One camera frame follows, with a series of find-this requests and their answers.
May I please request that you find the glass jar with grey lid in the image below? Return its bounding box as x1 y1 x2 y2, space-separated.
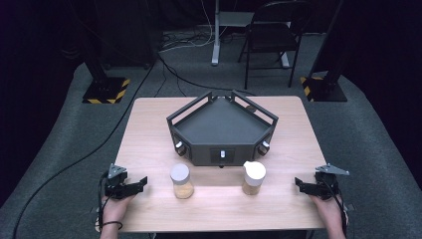
169 162 195 200

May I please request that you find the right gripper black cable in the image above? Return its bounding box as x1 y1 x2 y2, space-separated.
320 178 348 237

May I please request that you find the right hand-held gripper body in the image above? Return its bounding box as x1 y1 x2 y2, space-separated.
314 163 350 201

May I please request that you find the black corner tray rack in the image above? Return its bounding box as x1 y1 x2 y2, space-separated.
165 89 280 167

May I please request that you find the black stand column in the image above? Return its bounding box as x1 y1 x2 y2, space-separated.
79 19 110 84
308 0 352 84

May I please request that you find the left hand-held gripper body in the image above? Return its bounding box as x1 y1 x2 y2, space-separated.
104 162 134 200

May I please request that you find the black stand base striped edge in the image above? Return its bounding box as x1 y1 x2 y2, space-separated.
82 76 131 105
300 75 348 104

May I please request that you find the black folding chair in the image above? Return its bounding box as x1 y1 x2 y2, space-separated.
236 0 314 91

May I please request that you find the long black floor cable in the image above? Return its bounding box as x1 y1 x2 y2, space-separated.
11 63 157 239

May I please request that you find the person's left hand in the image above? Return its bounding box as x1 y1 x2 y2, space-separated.
101 193 137 230

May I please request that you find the glass jar with white spout lid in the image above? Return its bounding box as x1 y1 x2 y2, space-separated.
241 160 268 196

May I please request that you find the black wristband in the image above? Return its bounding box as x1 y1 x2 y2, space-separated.
101 220 124 231

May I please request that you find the bundle of floor cables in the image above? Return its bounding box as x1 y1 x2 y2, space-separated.
158 26 217 54

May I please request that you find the person's right hand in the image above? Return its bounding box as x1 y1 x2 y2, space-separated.
308 193 350 230

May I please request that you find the white desk leg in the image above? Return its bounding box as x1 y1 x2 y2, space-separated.
210 0 222 67

